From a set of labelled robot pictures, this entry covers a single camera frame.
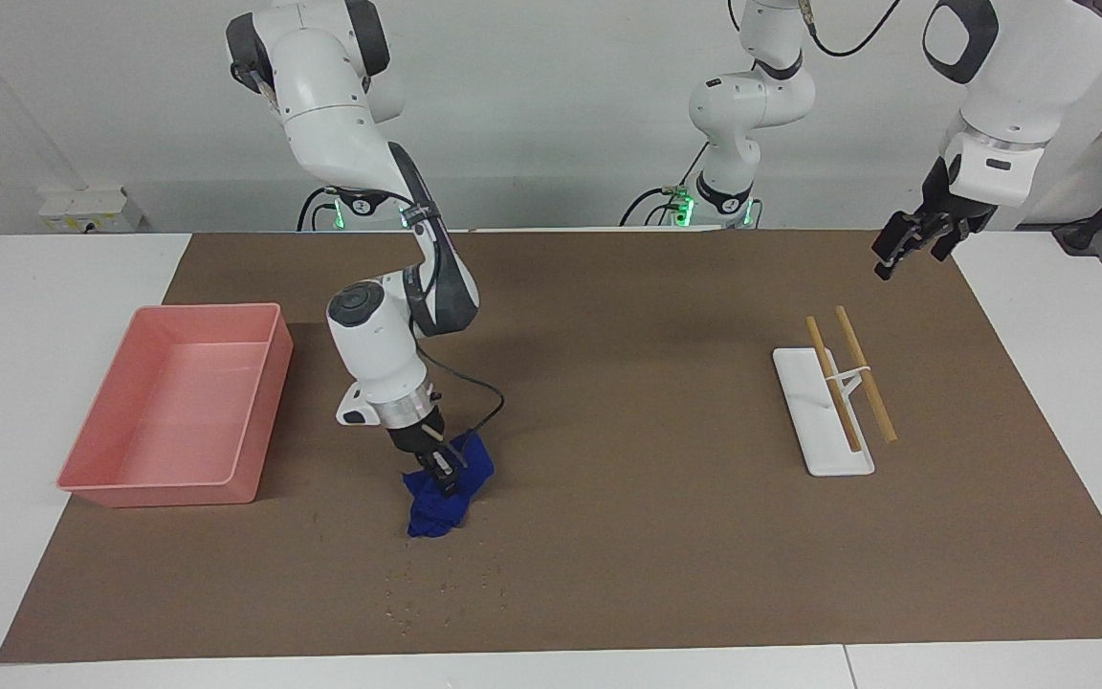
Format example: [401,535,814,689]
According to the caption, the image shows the wooden rack rod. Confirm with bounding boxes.
[834,305,898,444]
[805,316,864,454]

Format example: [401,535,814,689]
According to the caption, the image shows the white wall power strip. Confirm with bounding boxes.
[38,187,145,233]

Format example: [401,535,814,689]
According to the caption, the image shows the scattered water droplets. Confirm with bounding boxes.
[383,560,510,634]

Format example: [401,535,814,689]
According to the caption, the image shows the black right base cable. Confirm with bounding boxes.
[297,186,338,232]

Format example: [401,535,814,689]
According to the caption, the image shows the pink plastic tray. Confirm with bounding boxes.
[55,302,295,508]

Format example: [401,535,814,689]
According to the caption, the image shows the blue towel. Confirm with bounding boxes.
[403,431,496,539]

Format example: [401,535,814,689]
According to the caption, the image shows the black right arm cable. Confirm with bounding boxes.
[413,340,506,446]

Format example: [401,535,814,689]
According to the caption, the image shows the black left base cable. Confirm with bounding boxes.
[619,144,711,229]

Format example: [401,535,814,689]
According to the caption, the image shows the black base cable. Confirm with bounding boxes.
[619,144,711,229]
[297,186,338,232]

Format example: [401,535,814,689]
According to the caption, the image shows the brown table mat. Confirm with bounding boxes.
[0,228,1102,665]

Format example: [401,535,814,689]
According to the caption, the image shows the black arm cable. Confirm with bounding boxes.
[800,0,904,59]
[413,340,506,446]

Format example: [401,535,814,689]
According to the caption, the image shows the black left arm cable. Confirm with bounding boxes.
[800,0,904,59]

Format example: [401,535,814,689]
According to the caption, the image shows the white towel rack base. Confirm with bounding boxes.
[772,346,876,478]

